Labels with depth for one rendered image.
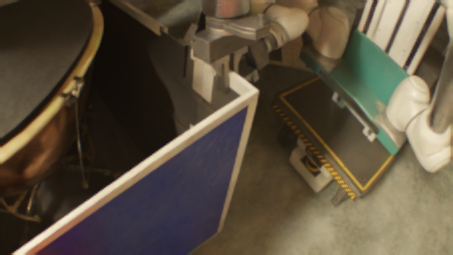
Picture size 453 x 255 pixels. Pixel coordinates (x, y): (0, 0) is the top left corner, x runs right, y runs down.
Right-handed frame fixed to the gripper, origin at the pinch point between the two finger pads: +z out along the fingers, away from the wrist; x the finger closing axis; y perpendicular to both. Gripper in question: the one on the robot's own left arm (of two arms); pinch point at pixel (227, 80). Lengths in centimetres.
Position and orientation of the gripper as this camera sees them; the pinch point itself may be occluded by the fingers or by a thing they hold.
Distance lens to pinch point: 67.3
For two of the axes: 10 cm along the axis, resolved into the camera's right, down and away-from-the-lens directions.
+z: 0.2, 7.2, 7.0
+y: -7.0, -4.9, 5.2
